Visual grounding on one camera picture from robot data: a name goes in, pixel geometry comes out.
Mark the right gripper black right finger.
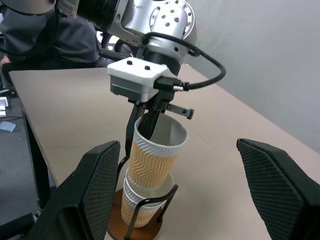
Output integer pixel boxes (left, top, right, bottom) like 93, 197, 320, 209
236, 137, 320, 240

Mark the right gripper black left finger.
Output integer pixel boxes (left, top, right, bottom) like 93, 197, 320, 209
23, 139, 122, 240

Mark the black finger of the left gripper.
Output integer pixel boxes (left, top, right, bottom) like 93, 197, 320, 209
124, 105, 145, 162
138, 109, 161, 141

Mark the small white box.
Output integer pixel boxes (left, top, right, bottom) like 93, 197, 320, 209
0, 96, 10, 118

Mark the blue flat pad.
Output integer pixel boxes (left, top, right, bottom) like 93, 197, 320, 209
0, 121, 16, 133

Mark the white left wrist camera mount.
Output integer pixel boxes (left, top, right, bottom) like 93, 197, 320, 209
107, 58, 173, 102

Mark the ribbed tan paper cup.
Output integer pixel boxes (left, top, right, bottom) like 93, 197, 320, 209
120, 189, 173, 229
126, 113, 188, 190
123, 172, 175, 208

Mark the person in dark grey hoodie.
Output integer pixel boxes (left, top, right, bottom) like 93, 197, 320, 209
0, 0, 102, 71

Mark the wooden base cup holder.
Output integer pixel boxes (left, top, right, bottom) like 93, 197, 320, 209
106, 154, 180, 240

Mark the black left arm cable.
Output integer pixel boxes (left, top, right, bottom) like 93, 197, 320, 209
143, 31, 227, 94

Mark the black metal table frame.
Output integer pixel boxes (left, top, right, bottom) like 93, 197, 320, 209
21, 104, 60, 210

